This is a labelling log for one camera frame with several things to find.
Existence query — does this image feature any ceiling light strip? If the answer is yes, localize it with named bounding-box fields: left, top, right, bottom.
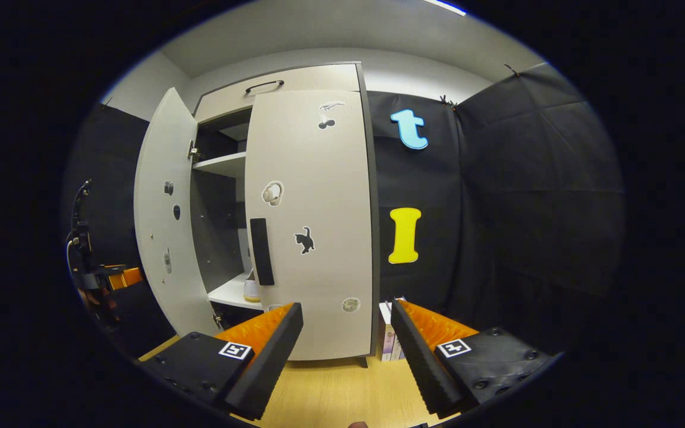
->
left=423, top=0, right=467, bottom=17

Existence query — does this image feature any white cabinet drawer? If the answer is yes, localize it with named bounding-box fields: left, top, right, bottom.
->
left=194, top=64, right=361, bottom=124

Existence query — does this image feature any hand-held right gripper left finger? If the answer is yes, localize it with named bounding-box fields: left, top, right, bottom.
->
left=140, top=303, right=304, bottom=420

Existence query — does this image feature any black drawer handle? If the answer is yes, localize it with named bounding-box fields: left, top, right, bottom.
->
left=244, top=80, right=285, bottom=95

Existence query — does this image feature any white door with cat sticker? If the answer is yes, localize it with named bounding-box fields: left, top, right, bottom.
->
left=244, top=89, right=374, bottom=361

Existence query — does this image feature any white door with phone sticker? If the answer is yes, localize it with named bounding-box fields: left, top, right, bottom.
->
left=133, top=87, right=221, bottom=338

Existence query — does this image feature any black door handle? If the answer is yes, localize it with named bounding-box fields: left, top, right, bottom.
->
left=250, top=218, right=275, bottom=286

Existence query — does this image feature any white shoe cabinet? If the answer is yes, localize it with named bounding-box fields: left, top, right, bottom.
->
left=190, top=62, right=379, bottom=363

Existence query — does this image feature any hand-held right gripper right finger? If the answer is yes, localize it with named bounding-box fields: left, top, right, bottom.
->
left=390, top=299, right=557, bottom=417

